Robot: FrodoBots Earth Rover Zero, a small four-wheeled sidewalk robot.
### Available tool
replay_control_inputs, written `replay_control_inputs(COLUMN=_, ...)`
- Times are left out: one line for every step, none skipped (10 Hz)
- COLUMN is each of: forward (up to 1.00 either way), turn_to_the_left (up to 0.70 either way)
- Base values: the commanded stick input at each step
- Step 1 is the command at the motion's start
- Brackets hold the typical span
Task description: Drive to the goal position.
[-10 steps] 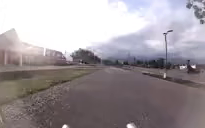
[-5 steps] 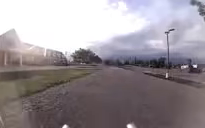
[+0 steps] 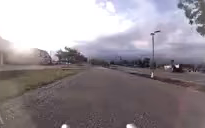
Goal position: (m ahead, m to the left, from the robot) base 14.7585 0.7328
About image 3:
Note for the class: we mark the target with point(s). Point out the gravel strip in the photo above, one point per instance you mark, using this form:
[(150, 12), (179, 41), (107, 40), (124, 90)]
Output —
[(40, 95)]

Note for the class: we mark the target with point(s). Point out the grey asphalt road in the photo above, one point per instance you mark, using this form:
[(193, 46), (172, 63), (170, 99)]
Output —
[(116, 96)]

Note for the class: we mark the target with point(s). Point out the street lamp pole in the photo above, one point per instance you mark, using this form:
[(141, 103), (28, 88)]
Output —
[(152, 53)]

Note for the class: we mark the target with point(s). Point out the row of distant trees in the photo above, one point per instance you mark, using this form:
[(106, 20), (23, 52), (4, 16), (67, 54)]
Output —
[(130, 62)]

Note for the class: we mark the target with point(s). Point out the grey paved lot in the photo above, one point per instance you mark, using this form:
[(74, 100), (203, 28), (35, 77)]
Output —
[(190, 76)]

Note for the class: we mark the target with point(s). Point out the robot's own part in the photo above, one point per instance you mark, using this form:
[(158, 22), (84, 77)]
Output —
[(131, 126), (65, 126)]

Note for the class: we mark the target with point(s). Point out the building with sloped roof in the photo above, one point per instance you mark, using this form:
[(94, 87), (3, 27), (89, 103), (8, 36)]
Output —
[(10, 53)]

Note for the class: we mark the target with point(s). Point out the grass verge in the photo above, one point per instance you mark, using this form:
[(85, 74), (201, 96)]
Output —
[(20, 80)]

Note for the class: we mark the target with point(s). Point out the dark kerb strip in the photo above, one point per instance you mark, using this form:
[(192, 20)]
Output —
[(170, 80)]

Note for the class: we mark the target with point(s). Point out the dark vehicle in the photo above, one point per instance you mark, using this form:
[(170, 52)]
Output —
[(177, 68)]

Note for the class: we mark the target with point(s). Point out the overhanging leafy tree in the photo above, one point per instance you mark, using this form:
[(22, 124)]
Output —
[(200, 16)]

